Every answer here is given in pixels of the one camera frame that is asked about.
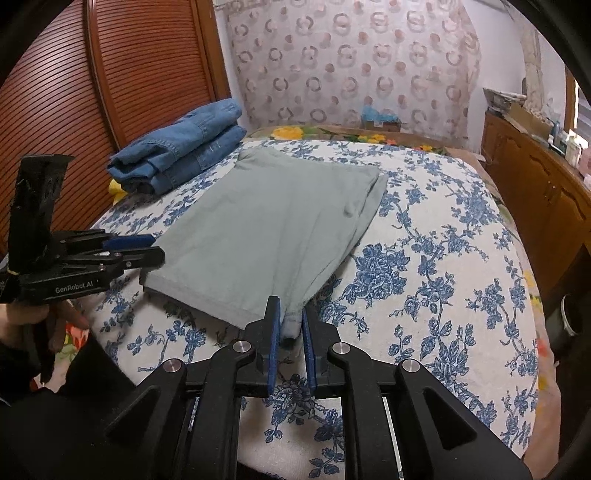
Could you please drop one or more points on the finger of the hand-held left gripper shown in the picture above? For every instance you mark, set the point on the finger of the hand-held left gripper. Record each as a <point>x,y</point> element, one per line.
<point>134,240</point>
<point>147,257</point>

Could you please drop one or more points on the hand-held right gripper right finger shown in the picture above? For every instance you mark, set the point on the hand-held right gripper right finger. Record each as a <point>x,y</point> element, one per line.
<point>308,341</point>

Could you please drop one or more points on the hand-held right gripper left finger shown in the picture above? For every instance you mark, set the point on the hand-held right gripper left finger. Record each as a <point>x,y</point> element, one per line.
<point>274,341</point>

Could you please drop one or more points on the grey-green polo shirt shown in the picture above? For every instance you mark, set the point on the grey-green polo shirt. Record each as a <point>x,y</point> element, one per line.
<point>277,221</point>

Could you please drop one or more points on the person's left hand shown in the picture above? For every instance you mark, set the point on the person's left hand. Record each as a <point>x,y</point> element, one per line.
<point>69,318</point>

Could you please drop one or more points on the yellow plush toy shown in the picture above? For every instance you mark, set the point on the yellow plush toy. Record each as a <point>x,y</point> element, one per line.
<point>115,191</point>

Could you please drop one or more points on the folded blue jeans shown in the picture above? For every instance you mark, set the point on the folded blue jeans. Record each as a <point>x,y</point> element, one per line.
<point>184,143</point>

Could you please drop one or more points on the blue floral bedsheet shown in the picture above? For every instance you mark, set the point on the blue floral bedsheet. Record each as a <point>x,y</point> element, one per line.
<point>438,277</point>

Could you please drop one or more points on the wooden louvred wardrobe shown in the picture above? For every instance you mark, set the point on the wooden louvred wardrobe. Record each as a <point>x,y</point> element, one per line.
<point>115,92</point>

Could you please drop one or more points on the flowered blanket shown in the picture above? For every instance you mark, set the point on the flowered blanket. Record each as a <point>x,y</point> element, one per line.
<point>286,133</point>

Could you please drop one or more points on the small cardboard box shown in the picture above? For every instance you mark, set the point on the small cardboard box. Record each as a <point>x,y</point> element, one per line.
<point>381,125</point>

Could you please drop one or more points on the blue plastic bag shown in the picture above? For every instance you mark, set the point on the blue plastic bag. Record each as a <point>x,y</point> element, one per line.
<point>378,113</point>

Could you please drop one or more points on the wooden cabinet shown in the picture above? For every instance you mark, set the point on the wooden cabinet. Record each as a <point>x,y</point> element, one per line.
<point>531,184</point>

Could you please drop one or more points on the flat cardboard box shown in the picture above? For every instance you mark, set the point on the flat cardboard box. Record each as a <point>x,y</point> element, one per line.
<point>526,119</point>

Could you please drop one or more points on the stack of papers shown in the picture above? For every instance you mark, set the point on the stack of papers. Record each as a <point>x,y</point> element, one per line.
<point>503,98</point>

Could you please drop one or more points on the beige window curtain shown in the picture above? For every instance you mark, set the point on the beige window curtain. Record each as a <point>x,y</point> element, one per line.
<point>531,55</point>

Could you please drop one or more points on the wooden window frame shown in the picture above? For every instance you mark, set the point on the wooden window frame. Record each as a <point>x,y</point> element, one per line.
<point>571,101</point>

